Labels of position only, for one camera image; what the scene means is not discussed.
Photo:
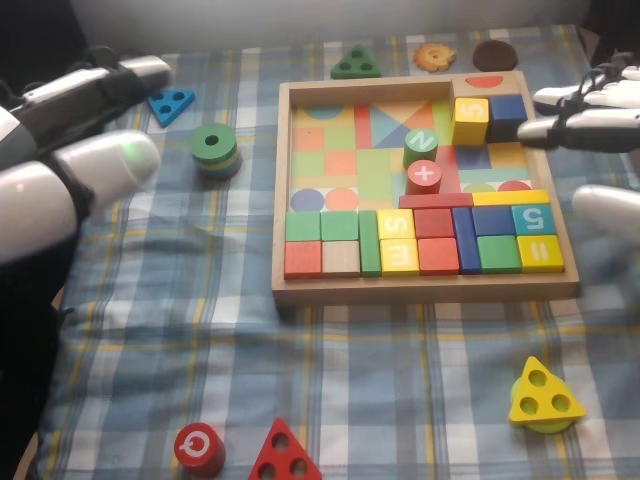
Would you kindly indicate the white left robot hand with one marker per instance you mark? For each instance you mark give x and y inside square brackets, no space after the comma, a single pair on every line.
[100,170]

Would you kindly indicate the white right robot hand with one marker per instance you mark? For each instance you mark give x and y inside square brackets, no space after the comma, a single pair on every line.
[600,130]

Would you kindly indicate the green cylinder block letter N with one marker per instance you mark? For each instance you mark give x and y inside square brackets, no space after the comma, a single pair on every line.
[421,145]

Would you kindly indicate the red cylinder block plus sign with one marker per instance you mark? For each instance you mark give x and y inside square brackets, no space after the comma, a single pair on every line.
[424,176]

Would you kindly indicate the dark blue cube block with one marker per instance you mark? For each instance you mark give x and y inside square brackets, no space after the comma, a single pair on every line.
[505,112]

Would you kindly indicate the blue triangle block three holes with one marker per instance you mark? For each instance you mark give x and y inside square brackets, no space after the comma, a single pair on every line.
[170,102]

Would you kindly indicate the yellow cube block number 5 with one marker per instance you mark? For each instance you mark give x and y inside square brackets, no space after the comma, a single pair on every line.
[470,122]

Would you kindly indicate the green triangle block three holes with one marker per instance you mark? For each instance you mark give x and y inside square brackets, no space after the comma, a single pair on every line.
[356,67]

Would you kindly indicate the yellow triangle block three holes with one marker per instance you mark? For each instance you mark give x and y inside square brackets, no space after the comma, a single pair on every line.
[545,387]

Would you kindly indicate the red round disc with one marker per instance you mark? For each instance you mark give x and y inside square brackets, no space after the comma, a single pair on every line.
[200,447]

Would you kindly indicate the red triangle block three holes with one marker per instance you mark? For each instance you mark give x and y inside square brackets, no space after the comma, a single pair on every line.
[282,460]

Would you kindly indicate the round brown chocolate biscuit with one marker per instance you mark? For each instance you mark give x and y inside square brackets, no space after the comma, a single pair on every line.
[495,55]

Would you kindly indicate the black fabric screen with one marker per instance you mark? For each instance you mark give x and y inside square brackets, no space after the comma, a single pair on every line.
[30,30]

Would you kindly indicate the tan flower-shaped biscuit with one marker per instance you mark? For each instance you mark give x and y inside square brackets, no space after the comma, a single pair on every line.
[434,57]

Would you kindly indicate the blue plaid table cloth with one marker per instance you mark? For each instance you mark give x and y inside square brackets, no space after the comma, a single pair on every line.
[200,325]

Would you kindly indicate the wooden tray with printed pattern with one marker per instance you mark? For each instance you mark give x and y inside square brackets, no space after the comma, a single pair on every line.
[425,292]

